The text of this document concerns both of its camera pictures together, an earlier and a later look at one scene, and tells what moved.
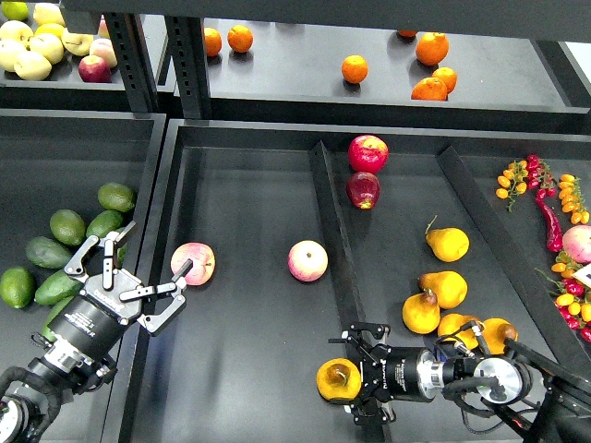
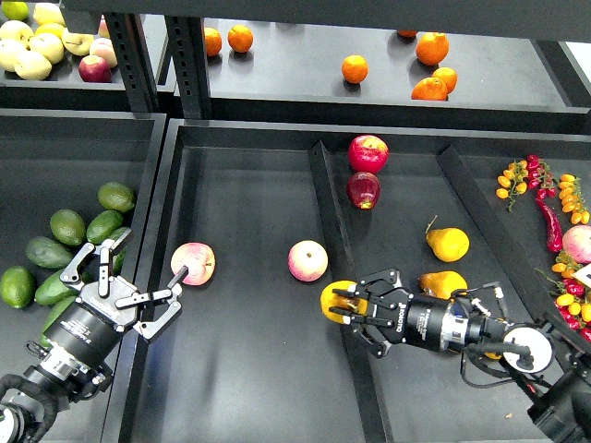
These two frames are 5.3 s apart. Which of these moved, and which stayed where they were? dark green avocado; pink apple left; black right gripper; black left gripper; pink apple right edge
Moved: black right gripper
Stayed: pink apple right edge; pink apple left; black left gripper; dark green avocado
